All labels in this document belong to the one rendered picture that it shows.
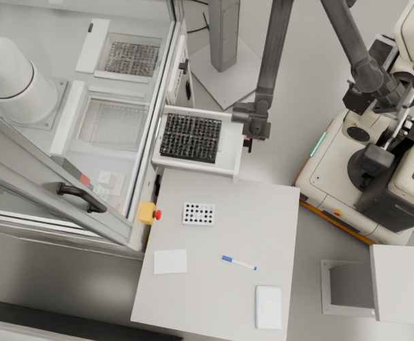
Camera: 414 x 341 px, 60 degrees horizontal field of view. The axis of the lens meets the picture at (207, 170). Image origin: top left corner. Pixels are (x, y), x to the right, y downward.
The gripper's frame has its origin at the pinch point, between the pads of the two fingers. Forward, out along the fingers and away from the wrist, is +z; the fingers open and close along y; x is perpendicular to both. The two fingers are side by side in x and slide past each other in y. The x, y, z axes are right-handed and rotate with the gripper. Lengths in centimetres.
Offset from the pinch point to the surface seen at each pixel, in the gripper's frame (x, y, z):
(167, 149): 9.0, 33.5, 3.7
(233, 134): -3.2, 8.2, 6.3
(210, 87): -75, 30, 86
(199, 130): 0.0, 21.8, 0.3
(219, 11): -87, 28, 27
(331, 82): -94, -52, 87
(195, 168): 15.6, 20.8, 2.8
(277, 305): 60, -18, 10
